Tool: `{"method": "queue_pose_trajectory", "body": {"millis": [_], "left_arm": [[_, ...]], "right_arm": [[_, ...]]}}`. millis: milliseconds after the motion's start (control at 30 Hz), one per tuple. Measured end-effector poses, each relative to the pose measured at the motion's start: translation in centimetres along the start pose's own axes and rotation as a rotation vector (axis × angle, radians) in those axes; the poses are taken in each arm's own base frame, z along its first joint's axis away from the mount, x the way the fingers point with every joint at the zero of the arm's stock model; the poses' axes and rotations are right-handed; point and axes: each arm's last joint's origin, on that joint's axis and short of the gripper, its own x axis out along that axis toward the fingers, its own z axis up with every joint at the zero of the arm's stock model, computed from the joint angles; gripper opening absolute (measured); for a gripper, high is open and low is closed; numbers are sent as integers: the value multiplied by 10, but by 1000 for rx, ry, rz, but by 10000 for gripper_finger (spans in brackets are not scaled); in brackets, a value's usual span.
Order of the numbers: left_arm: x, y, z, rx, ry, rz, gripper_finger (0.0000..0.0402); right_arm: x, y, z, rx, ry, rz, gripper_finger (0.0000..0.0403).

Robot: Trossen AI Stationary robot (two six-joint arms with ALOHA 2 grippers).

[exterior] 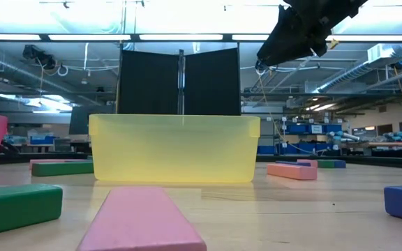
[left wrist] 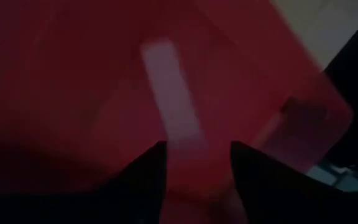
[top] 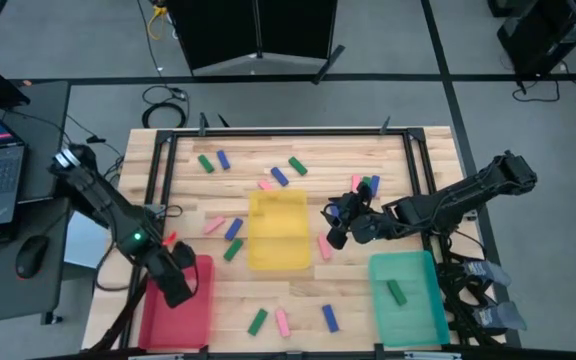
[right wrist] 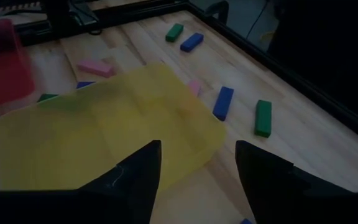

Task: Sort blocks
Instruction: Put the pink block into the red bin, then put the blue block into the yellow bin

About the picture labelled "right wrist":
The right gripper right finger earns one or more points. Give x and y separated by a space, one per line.
275 193

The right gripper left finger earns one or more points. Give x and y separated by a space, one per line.
129 193

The blue wooden block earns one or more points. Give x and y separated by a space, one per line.
191 42
223 103
246 221
85 84

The green wooden block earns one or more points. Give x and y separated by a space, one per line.
47 97
263 118
174 32

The pink wooden block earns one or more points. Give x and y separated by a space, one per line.
195 87
95 68

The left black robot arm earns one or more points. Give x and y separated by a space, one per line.
57 12

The yellow translucent plastic bin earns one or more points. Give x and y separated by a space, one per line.
104 130

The black folding room divider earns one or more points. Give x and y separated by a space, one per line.
337 46

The red translucent plastic bin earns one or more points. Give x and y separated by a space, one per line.
2 71

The black aluminium table frame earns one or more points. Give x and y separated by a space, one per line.
322 97

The black frame bracket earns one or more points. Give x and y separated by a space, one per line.
224 9

